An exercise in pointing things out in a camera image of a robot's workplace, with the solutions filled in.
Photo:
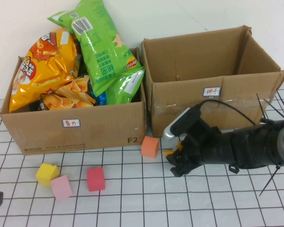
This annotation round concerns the small orange snack packet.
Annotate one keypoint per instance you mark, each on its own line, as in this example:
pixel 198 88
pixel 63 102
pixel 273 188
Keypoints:
pixel 180 146

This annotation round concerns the black zip tie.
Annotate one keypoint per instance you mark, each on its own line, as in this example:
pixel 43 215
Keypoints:
pixel 269 180
pixel 261 107
pixel 278 112

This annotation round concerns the small green chips bag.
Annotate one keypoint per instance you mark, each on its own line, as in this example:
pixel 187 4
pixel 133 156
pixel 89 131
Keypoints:
pixel 61 20

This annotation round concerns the green bag with white label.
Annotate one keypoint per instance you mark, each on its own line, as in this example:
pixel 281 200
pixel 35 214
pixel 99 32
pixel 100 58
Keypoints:
pixel 125 89

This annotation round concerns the brown cardboard box marked F2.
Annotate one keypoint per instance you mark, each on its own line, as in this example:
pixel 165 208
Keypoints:
pixel 97 130

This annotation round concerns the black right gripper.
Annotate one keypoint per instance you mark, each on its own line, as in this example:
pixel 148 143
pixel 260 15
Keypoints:
pixel 206 146

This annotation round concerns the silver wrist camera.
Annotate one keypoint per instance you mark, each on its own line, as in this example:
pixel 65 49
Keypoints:
pixel 180 123

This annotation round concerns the green barcode chips bag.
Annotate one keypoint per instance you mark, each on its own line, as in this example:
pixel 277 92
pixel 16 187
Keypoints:
pixel 101 54

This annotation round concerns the pink foam cube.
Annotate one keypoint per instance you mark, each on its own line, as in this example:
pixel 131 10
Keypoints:
pixel 61 189

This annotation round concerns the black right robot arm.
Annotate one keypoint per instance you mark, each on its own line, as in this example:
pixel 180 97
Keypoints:
pixel 251 149

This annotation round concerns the yellow foam cube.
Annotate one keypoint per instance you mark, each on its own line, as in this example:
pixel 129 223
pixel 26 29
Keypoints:
pixel 46 176

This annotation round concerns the red foam cube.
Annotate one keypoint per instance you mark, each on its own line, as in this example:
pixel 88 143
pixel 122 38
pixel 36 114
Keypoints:
pixel 95 179

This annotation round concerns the empty brown cardboard box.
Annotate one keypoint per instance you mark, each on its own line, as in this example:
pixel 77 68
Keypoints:
pixel 180 99

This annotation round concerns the orange black chips bag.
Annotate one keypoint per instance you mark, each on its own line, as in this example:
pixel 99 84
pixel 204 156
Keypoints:
pixel 68 97

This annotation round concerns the large orange chips bag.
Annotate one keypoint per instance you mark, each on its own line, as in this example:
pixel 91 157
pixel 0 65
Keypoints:
pixel 45 68

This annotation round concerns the orange foam cube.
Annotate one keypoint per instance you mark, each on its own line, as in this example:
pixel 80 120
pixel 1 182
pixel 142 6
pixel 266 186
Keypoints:
pixel 150 147

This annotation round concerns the blue snack bag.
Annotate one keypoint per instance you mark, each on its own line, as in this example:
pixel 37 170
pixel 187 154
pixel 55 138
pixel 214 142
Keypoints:
pixel 101 98

